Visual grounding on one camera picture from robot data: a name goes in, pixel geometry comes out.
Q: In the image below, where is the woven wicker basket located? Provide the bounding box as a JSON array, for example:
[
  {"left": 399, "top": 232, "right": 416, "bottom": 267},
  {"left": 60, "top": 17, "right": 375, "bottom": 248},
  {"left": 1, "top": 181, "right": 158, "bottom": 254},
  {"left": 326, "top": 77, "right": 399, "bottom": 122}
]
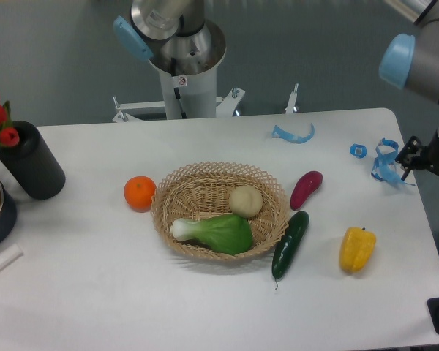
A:
[{"left": 151, "top": 162, "right": 290, "bottom": 261}]

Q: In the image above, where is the white flat bar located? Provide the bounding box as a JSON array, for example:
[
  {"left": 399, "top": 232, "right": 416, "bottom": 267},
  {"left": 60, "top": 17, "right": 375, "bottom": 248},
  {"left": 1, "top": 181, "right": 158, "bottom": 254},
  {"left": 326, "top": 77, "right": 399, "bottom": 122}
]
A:
[{"left": 0, "top": 244, "right": 23, "bottom": 272}]

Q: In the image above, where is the silver robot arm at right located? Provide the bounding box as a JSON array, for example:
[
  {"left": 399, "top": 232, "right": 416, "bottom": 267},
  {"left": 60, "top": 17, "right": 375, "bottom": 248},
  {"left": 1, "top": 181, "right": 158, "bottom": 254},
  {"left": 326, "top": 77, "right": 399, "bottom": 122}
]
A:
[{"left": 379, "top": 0, "right": 439, "bottom": 176}]

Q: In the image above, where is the blue curved tape strip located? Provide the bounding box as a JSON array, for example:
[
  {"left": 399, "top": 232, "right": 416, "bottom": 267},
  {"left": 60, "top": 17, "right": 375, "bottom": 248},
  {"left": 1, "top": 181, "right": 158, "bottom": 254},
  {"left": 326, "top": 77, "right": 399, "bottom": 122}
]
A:
[{"left": 271, "top": 124, "right": 315, "bottom": 144}]

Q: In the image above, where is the green bok choy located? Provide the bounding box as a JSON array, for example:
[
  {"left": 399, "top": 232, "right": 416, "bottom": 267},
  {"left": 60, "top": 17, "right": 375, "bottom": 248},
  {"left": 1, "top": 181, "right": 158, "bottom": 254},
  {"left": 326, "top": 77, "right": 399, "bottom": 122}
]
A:
[{"left": 170, "top": 214, "right": 253, "bottom": 255}]

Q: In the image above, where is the yellow bell pepper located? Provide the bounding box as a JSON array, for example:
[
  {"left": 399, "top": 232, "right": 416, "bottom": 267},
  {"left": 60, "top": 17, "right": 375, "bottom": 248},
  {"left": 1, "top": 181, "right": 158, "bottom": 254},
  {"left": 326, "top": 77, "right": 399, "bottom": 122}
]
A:
[{"left": 339, "top": 227, "right": 377, "bottom": 273}]

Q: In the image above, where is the green cucumber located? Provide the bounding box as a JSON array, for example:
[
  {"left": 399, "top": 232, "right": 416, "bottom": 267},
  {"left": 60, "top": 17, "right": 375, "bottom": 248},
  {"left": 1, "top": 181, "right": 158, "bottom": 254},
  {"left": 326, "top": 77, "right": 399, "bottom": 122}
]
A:
[{"left": 271, "top": 211, "right": 309, "bottom": 290}]

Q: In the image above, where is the black cylindrical vase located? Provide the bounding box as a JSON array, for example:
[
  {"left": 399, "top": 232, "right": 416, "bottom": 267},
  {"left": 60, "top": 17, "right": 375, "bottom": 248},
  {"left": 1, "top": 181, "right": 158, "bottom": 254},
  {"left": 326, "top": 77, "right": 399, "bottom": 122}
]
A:
[{"left": 0, "top": 121, "right": 66, "bottom": 200}]

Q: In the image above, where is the crumpled blue tape strip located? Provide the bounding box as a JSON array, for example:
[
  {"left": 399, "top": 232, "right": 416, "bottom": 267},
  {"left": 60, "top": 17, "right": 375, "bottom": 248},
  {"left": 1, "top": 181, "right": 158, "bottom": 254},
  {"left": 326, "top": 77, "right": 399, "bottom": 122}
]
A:
[{"left": 371, "top": 138, "right": 415, "bottom": 187}]

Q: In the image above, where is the purple sweet potato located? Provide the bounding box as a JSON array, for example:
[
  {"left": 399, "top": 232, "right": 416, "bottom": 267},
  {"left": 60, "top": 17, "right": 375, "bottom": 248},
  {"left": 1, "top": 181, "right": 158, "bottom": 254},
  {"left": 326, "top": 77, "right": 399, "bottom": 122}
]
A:
[{"left": 290, "top": 170, "right": 323, "bottom": 211}]

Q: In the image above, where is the beige round bun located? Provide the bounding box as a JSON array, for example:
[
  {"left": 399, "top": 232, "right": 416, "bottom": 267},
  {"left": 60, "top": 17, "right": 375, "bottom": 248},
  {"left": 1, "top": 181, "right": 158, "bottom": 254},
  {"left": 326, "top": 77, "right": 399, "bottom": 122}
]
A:
[{"left": 229, "top": 185, "right": 263, "bottom": 219}]

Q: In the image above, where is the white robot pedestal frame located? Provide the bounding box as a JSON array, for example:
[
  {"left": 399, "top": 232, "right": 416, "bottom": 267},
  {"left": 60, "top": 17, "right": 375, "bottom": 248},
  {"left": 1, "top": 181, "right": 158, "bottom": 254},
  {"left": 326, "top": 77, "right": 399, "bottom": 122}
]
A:
[{"left": 111, "top": 65, "right": 301, "bottom": 124}]

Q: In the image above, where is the small blue tape roll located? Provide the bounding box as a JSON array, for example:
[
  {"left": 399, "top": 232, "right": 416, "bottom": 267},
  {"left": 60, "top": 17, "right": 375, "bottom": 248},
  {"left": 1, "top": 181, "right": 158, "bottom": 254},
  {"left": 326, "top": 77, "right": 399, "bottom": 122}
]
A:
[{"left": 349, "top": 143, "right": 367, "bottom": 159}]

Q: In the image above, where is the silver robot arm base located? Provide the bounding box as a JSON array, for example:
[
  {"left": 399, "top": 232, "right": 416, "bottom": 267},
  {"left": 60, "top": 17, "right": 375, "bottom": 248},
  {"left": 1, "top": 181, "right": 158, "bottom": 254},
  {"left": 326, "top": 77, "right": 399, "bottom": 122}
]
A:
[{"left": 113, "top": 1, "right": 226, "bottom": 75}]

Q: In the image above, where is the orange fruit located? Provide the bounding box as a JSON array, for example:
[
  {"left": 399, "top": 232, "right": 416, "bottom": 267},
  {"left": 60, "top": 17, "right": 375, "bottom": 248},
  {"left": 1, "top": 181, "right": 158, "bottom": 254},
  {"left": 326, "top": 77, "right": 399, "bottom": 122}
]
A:
[{"left": 124, "top": 175, "right": 157, "bottom": 212}]

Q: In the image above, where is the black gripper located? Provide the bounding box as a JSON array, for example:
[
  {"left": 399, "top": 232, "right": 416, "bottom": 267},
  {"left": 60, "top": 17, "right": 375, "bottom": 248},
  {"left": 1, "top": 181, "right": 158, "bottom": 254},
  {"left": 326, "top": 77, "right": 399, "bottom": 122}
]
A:
[{"left": 396, "top": 135, "right": 439, "bottom": 181}]

